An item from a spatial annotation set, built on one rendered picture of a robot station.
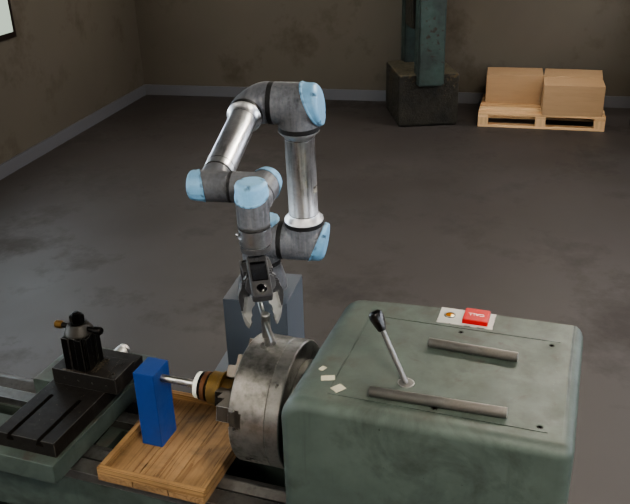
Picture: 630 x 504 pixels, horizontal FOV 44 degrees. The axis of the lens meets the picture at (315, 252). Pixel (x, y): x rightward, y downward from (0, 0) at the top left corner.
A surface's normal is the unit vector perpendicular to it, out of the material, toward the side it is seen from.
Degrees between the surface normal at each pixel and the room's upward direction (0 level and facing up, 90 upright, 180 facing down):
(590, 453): 0
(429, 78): 89
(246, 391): 50
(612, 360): 0
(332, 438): 90
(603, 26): 90
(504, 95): 90
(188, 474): 0
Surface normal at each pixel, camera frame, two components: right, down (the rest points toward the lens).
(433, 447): -0.33, 0.40
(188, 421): -0.03, -0.91
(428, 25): 0.07, 0.40
